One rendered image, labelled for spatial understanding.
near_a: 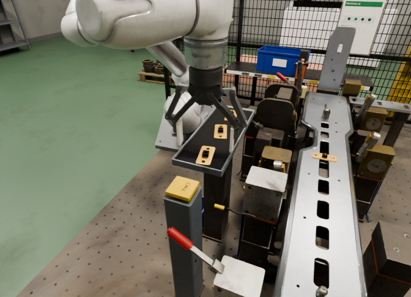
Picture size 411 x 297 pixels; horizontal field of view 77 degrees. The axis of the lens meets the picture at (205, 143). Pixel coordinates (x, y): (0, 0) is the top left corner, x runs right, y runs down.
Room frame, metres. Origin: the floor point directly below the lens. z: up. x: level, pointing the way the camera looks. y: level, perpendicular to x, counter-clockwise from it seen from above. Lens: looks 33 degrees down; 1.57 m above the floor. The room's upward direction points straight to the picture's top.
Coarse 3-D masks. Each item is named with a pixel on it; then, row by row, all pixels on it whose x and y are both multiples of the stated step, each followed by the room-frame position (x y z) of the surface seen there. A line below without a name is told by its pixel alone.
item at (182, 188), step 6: (174, 180) 0.47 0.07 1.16; (180, 180) 0.47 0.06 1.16; (186, 180) 0.47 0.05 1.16; (192, 180) 0.47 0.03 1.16; (174, 186) 0.45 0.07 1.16; (180, 186) 0.45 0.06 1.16; (186, 186) 0.45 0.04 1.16; (192, 186) 0.45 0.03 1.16; (168, 192) 0.43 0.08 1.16; (174, 192) 0.43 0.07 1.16; (180, 192) 0.43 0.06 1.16; (186, 192) 0.43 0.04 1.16; (192, 192) 0.43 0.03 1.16; (180, 198) 0.42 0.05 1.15; (186, 198) 0.41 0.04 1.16
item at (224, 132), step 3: (216, 126) 0.72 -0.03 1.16; (219, 126) 0.72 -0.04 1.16; (222, 126) 0.73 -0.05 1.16; (225, 126) 0.72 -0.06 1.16; (216, 129) 0.70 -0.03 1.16; (219, 129) 0.69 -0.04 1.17; (222, 129) 0.69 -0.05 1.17; (225, 129) 0.70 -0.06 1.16; (216, 132) 0.69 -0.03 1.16; (219, 132) 0.68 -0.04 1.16; (222, 132) 0.68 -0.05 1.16; (225, 132) 0.69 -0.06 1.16; (216, 135) 0.67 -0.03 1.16; (219, 135) 0.67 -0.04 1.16; (222, 135) 0.67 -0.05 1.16; (225, 135) 0.67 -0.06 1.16; (216, 138) 0.65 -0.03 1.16; (219, 138) 0.65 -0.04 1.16; (222, 138) 0.65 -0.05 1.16; (225, 138) 0.65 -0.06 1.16
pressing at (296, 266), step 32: (320, 96) 1.36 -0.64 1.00; (320, 128) 0.99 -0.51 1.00; (352, 128) 1.00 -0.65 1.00; (352, 192) 0.60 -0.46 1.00; (288, 224) 0.47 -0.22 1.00; (320, 224) 0.47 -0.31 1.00; (352, 224) 0.47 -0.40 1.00; (288, 256) 0.38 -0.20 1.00; (320, 256) 0.38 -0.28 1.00; (352, 256) 0.38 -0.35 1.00; (288, 288) 0.30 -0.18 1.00; (352, 288) 0.30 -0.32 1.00
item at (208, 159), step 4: (204, 148) 0.60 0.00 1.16; (212, 148) 0.60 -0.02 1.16; (200, 152) 0.58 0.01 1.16; (204, 152) 0.57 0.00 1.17; (208, 152) 0.57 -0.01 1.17; (212, 152) 0.58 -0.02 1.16; (200, 156) 0.56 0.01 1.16; (204, 156) 0.56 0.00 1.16; (208, 156) 0.56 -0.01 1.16; (212, 156) 0.56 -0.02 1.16; (196, 160) 0.54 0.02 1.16; (200, 160) 0.54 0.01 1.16; (204, 160) 0.54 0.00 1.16; (208, 160) 0.54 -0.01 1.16; (200, 164) 0.53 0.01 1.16; (204, 164) 0.53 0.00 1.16; (208, 164) 0.52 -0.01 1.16
